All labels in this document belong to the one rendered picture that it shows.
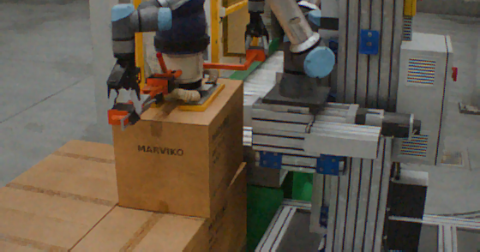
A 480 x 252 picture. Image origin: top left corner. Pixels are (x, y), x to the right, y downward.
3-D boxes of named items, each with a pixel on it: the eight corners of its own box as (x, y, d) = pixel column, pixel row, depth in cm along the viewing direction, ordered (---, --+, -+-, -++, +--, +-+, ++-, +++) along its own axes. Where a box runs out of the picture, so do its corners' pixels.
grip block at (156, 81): (153, 87, 229) (152, 72, 227) (177, 88, 227) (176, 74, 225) (145, 93, 221) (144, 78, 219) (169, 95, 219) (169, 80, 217)
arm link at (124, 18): (138, 5, 178) (111, 8, 176) (139, 39, 182) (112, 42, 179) (135, 2, 185) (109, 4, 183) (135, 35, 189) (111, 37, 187)
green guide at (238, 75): (267, 46, 515) (267, 36, 512) (279, 47, 512) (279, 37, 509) (202, 100, 370) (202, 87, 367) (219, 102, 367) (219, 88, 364)
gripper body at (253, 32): (245, 38, 259) (245, 11, 255) (249, 34, 267) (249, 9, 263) (262, 39, 258) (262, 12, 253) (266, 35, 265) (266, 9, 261)
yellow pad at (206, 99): (203, 86, 265) (203, 75, 263) (225, 87, 263) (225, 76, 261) (179, 110, 234) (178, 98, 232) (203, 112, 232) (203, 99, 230)
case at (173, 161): (165, 152, 295) (162, 75, 282) (243, 159, 287) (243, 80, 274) (118, 206, 240) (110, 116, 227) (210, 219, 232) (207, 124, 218)
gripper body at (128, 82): (142, 84, 194) (141, 49, 189) (132, 92, 186) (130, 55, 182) (122, 83, 195) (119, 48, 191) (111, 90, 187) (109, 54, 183)
